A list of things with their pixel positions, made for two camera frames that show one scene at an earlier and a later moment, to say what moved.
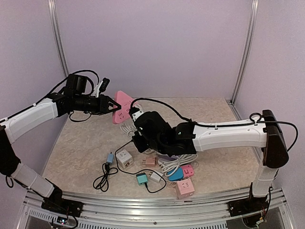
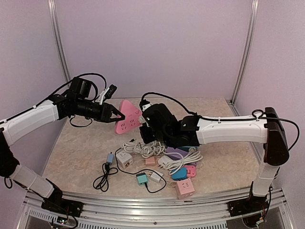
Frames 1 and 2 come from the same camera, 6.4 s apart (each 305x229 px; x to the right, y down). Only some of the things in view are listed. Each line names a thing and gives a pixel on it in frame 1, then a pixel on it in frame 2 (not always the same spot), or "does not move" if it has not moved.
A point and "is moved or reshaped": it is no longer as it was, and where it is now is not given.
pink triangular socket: x=125 y=101 is moved or reshaped
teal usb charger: x=142 y=178 does not move
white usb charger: x=155 y=177 does not move
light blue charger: x=110 y=157 does not move
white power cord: x=128 y=129 is moved or reshaped
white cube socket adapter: x=124 y=158 does not move
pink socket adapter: x=188 y=171 is moved or reshaped
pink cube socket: x=185 y=189 does not move
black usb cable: x=140 y=171 does not move
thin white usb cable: x=171 y=184 does not move
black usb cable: x=101 y=182 does not move
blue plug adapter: x=177 y=175 is moved or reshaped
